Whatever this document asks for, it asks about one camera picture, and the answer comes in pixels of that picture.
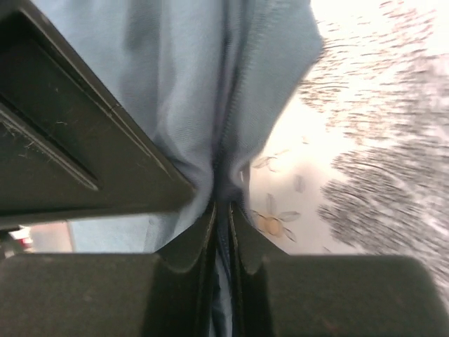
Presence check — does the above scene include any floral patterned table mat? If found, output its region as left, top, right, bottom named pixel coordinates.
left=250, top=1, right=448, bottom=295

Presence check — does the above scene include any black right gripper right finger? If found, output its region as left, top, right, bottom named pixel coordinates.
left=229, top=204, right=448, bottom=336

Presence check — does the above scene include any blue grey t shirt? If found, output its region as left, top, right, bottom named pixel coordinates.
left=37, top=1, right=322, bottom=336

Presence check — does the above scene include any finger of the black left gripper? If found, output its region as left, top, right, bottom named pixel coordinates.
left=1, top=1, right=194, bottom=228

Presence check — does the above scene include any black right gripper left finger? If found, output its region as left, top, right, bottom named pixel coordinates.
left=1, top=204, right=216, bottom=336

